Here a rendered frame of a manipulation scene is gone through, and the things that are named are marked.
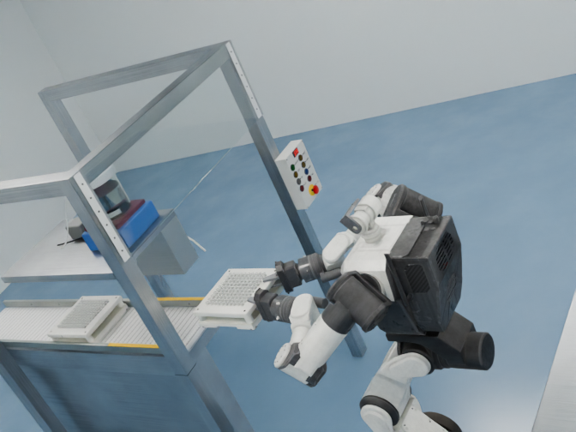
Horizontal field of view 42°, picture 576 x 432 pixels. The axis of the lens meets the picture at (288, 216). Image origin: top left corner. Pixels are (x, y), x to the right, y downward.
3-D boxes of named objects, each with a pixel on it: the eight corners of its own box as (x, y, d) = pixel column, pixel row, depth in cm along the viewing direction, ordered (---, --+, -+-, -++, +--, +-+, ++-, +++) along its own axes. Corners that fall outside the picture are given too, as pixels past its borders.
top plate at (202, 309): (230, 273, 281) (228, 268, 280) (283, 272, 267) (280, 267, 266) (194, 316, 265) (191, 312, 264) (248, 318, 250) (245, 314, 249)
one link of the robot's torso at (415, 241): (487, 284, 231) (454, 187, 215) (452, 363, 208) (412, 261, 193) (401, 283, 249) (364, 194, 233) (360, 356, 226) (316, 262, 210)
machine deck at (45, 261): (177, 217, 281) (172, 207, 279) (117, 282, 255) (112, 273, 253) (68, 227, 316) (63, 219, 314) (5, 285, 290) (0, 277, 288)
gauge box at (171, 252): (199, 256, 289) (176, 214, 281) (184, 274, 282) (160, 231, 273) (158, 259, 302) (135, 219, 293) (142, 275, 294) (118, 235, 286)
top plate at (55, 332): (123, 298, 320) (121, 294, 319) (87, 339, 303) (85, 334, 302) (84, 299, 334) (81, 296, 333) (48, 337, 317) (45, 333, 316)
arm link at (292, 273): (274, 271, 255) (308, 259, 253) (273, 255, 264) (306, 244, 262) (288, 299, 261) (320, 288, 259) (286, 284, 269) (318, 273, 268)
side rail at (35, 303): (213, 303, 297) (210, 297, 296) (212, 306, 296) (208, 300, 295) (8, 304, 372) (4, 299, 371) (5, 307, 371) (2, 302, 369)
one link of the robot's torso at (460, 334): (499, 351, 231) (483, 306, 223) (487, 381, 222) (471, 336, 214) (417, 345, 247) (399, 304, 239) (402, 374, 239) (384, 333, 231)
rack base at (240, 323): (236, 283, 283) (233, 278, 282) (288, 283, 269) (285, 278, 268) (201, 327, 267) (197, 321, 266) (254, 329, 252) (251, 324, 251)
